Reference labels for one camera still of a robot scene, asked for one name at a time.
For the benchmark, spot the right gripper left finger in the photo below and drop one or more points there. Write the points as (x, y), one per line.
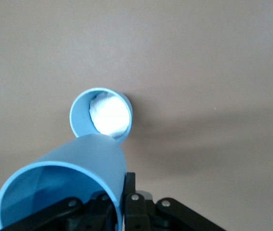
(62, 216)

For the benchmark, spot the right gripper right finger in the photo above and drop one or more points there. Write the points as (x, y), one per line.
(139, 214)

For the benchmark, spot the blue plastic cup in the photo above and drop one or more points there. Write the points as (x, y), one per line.
(90, 154)

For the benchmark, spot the blue cup with white filling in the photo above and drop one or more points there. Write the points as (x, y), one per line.
(78, 118)

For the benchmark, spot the white paper wad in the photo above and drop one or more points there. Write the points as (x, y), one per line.
(110, 115)

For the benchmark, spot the brown table cover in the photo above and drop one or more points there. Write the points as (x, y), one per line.
(199, 72)

